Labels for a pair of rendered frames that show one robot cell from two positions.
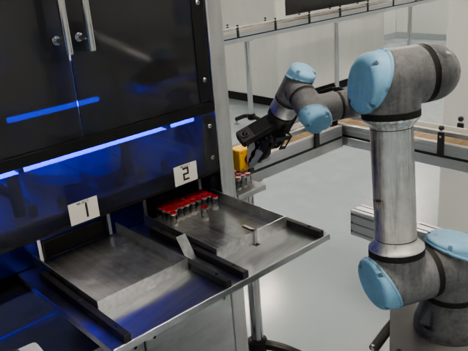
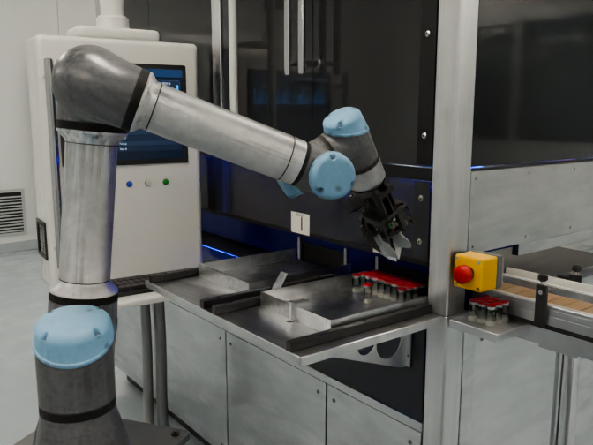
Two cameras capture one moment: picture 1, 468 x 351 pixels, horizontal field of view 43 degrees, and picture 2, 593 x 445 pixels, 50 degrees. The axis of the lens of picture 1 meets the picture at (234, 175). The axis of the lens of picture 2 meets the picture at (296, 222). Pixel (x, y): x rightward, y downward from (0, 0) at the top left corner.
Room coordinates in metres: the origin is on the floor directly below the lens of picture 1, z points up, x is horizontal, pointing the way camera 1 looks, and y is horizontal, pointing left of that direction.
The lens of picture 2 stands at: (1.55, -1.38, 1.33)
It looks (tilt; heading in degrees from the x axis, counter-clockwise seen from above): 10 degrees down; 93
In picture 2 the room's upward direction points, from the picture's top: straight up
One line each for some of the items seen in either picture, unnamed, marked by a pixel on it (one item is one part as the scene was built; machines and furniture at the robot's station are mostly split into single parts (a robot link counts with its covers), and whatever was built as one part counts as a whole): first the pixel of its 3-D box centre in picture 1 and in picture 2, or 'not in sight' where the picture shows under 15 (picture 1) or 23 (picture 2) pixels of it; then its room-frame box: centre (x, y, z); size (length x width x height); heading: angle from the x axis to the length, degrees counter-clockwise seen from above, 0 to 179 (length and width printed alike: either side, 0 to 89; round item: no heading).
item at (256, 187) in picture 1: (238, 187); (491, 324); (1.91, -0.01, 0.87); 0.14 x 0.13 x 0.02; 41
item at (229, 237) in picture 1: (213, 220); (350, 298); (1.60, 0.07, 0.90); 0.34 x 0.26 x 0.04; 40
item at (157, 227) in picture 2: not in sight; (118, 155); (0.86, 0.64, 1.19); 0.50 x 0.19 x 0.78; 37
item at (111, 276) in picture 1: (108, 262); (274, 269); (1.39, 0.34, 0.90); 0.34 x 0.26 x 0.04; 41
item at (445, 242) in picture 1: (448, 262); (75, 355); (1.15, -0.45, 0.96); 0.13 x 0.12 x 0.14; 108
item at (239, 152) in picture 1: (241, 157); (477, 270); (1.86, -0.03, 1.00); 0.08 x 0.07 x 0.07; 41
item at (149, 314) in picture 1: (177, 255); (290, 297); (1.45, 0.17, 0.87); 0.70 x 0.48 x 0.02; 131
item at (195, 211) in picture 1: (190, 208); (385, 288); (1.68, 0.14, 0.91); 0.18 x 0.02 x 0.05; 130
